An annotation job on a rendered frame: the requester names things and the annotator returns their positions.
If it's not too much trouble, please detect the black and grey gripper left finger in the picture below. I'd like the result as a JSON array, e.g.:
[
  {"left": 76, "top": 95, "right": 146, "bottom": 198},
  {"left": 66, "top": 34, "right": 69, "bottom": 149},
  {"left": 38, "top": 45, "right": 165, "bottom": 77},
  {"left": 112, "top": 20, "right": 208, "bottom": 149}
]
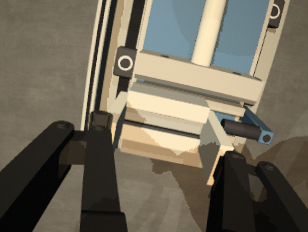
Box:
[{"left": 0, "top": 91, "right": 128, "bottom": 232}]

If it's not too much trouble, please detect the beige slotted block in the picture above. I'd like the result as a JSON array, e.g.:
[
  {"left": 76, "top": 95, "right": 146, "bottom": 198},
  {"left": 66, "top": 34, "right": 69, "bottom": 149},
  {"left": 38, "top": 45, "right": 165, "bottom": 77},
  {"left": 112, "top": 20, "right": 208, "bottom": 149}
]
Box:
[{"left": 121, "top": 82, "right": 210, "bottom": 154}]

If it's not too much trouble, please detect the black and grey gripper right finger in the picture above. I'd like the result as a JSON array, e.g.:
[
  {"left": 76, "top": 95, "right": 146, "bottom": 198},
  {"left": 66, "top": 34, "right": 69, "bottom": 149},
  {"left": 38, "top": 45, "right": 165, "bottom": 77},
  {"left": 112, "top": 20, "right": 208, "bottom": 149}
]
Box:
[{"left": 198, "top": 110, "right": 308, "bottom": 232}]

